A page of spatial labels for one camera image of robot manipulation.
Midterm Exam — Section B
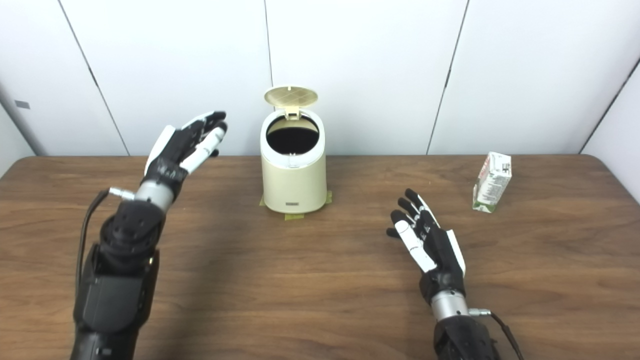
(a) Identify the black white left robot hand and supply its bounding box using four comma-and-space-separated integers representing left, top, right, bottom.
142, 111, 229, 201

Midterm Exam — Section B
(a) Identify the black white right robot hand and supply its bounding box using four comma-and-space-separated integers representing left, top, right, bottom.
386, 188, 467, 306

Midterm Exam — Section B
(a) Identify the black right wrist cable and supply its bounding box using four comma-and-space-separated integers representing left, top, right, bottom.
468, 308, 525, 360

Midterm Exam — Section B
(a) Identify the cream-colored bin body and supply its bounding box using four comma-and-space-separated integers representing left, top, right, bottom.
260, 109, 327, 215

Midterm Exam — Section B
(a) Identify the white green milk carton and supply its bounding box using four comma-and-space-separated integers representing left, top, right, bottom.
472, 152, 513, 214

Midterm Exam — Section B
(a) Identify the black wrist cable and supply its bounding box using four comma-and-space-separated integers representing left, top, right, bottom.
468, 308, 525, 360
75, 187, 136, 301

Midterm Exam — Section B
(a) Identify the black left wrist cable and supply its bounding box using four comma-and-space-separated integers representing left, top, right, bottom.
75, 187, 136, 301

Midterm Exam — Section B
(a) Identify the cream round bin lid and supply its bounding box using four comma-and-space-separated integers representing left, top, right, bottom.
264, 86, 319, 121

